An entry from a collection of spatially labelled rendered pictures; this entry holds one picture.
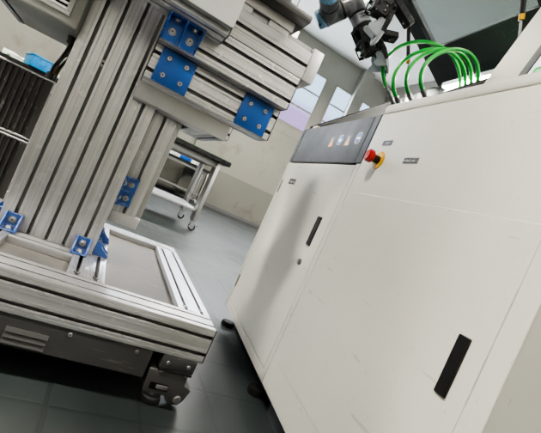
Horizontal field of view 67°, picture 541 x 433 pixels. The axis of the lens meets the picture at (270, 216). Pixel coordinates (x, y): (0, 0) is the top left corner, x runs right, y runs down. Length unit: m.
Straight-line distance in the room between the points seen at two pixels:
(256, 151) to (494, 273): 9.45
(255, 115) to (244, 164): 8.85
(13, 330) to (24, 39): 9.03
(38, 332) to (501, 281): 0.90
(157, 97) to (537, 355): 1.00
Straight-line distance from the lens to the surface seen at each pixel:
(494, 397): 0.69
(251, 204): 10.11
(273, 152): 10.20
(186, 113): 1.19
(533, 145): 0.81
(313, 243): 1.30
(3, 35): 9.95
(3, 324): 1.04
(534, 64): 1.41
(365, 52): 1.71
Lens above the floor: 0.56
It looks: 1 degrees down
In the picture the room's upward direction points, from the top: 24 degrees clockwise
